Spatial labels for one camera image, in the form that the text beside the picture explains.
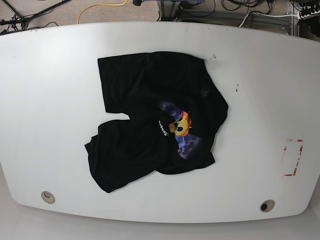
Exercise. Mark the left table grommet hole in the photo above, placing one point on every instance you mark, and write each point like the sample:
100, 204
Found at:
48, 197

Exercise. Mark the right table grommet hole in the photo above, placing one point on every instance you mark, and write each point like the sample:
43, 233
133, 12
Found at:
267, 206

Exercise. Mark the red tape rectangle marking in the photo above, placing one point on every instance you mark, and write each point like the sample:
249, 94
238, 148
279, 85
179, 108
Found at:
291, 156

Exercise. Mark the aluminium frame stand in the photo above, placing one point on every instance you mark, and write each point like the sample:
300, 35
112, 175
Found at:
168, 10

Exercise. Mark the black graphic T-shirt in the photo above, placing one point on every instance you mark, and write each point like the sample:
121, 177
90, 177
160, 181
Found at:
174, 112

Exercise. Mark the black tripod legs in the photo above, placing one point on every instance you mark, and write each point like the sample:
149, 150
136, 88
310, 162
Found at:
19, 23

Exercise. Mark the table grommet hole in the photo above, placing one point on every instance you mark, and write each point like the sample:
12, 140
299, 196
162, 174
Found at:
267, 206
48, 197

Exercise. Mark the white power strip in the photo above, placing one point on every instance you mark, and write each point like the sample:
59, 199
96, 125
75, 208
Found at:
308, 13

